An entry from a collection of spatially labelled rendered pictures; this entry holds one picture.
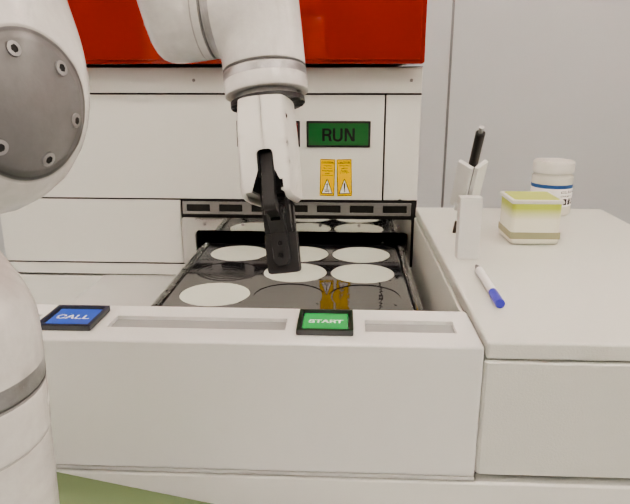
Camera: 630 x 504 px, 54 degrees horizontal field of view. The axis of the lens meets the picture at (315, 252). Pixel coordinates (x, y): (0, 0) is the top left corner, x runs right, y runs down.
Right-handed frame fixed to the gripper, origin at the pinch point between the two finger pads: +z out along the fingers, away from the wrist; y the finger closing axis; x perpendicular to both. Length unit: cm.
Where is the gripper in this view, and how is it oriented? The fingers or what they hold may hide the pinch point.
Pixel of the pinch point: (283, 253)
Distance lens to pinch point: 62.5
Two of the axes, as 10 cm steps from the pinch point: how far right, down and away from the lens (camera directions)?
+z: 1.0, 9.9, -0.1
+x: 9.9, -1.0, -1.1
